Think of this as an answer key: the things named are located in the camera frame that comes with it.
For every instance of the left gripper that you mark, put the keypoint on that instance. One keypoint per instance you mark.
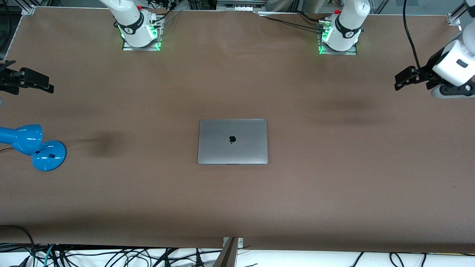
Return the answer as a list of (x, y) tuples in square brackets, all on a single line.
[(431, 65)]

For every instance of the silver apple laptop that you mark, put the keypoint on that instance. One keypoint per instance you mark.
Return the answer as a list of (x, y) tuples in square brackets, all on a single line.
[(232, 141)]

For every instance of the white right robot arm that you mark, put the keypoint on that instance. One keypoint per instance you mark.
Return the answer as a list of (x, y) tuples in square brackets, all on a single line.
[(128, 18)]

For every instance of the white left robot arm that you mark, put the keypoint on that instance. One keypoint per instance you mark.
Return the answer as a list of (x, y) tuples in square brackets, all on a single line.
[(349, 22)]

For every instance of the blue desk lamp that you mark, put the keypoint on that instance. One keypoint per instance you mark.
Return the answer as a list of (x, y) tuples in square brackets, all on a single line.
[(48, 155)]

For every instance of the person in beige trousers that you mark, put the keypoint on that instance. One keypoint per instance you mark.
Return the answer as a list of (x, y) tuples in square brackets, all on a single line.
[(284, 4)]

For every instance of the white power strip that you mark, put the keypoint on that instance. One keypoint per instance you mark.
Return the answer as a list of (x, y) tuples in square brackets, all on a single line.
[(241, 7)]

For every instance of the aluminium frame profile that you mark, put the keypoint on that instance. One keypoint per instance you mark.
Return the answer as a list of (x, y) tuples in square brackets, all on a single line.
[(454, 17), (26, 8)]

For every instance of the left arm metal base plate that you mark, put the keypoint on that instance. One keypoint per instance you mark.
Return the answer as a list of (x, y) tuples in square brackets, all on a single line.
[(352, 53)]

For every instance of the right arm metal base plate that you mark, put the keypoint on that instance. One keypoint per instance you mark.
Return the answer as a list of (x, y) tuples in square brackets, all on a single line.
[(128, 48)]

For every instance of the small metal table bracket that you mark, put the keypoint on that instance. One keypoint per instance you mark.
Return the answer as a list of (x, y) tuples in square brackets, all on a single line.
[(240, 243)]

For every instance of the dark metal post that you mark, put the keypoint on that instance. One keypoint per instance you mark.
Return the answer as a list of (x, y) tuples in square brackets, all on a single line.
[(227, 257)]

